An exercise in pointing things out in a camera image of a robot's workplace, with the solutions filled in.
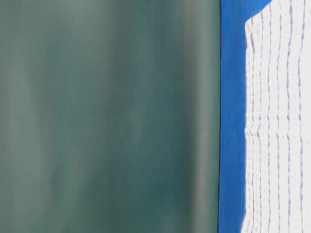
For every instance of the blue table cloth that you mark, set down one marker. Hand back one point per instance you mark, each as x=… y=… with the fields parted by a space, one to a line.
x=231 y=202

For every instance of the white blue-striped towel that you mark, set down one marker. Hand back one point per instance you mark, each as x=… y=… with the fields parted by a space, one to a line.
x=278 y=119

